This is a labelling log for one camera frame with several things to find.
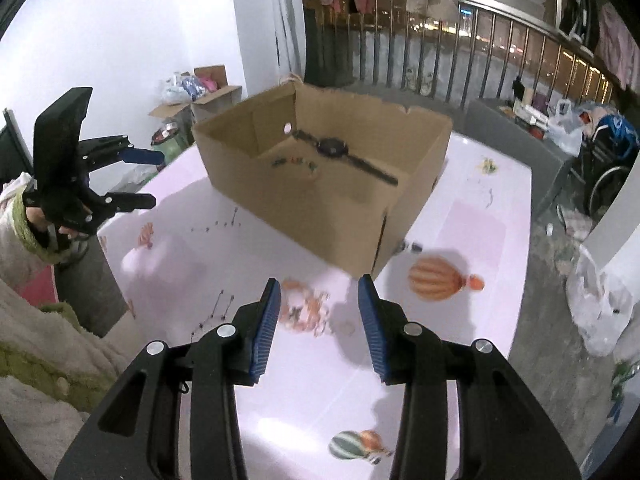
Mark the grey cabinet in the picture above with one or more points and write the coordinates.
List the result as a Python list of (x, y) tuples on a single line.
[(500, 150)]

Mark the wheelchair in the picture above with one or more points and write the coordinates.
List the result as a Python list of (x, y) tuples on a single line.
[(610, 160)]

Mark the green round tin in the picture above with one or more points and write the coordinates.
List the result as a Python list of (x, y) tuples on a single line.
[(170, 135)]

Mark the brown cardboard box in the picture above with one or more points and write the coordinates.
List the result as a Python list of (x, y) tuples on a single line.
[(310, 210)]

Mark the purple cup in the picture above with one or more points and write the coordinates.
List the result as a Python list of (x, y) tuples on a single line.
[(541, 101)]

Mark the pale pink hanging garment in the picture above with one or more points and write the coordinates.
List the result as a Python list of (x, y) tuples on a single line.
[(620, 50)]

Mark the black white hanging jacket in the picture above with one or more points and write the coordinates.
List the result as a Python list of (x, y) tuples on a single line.
[(575, 10)]

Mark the white green fluffy robe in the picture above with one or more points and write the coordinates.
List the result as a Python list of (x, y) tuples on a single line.
[(40, 340)]

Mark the white slipper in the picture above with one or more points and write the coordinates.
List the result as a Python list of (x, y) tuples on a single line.
[(411, 80), (426, 84)]

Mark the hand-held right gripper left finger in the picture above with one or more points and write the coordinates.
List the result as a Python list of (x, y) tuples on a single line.
[(267, 330)]

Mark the small white plastic bag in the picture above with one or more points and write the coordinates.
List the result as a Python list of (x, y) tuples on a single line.
[(567, 127)]

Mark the white curtain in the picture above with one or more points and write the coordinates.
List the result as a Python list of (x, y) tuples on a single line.
[(287, 20)]

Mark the flat white box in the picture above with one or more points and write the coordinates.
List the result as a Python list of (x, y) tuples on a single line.
[(530, 115)]

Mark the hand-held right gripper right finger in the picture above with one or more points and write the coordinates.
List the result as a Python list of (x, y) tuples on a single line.
[(372, 330)]

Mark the large crumpled white plastic bag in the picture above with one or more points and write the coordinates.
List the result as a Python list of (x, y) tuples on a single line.
[(600, 310)]

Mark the small black object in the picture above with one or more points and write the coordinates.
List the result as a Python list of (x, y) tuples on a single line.
[(518, 91)]

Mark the person's left hand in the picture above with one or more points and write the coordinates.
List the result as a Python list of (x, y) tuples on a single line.
[(35, 219)]

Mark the black smartwatch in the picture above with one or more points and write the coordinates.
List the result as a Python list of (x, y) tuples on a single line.
[(330, 146)]

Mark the small open cardboard box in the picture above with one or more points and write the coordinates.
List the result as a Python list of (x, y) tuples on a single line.
[(220, 97)]

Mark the pink balloon print tablecloth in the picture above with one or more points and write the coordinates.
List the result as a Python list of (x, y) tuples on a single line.
[(450, 220)]

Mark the person's left forearm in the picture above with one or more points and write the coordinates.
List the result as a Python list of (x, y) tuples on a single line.
[(15, 245)]

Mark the patterned floor rag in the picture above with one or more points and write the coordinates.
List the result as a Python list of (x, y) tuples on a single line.
[(575, 222)]

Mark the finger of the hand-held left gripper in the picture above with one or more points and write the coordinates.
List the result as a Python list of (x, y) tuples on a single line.
[(130, 202), (145, 156)]

